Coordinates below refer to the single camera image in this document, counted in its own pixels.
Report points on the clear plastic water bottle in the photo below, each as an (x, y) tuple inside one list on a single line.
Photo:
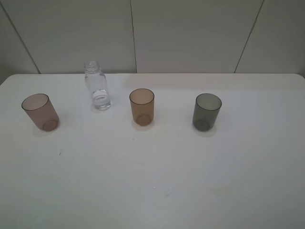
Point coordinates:
[(96, 83)]

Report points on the orange translucent plastic cup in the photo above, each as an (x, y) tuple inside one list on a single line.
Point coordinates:
[(142, 106)]

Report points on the grey translucent plastic cup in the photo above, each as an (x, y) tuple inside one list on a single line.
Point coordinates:
[(206, 110)]

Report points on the pink translucent plastic cup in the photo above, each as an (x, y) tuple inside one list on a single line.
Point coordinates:
[(41, 111)]

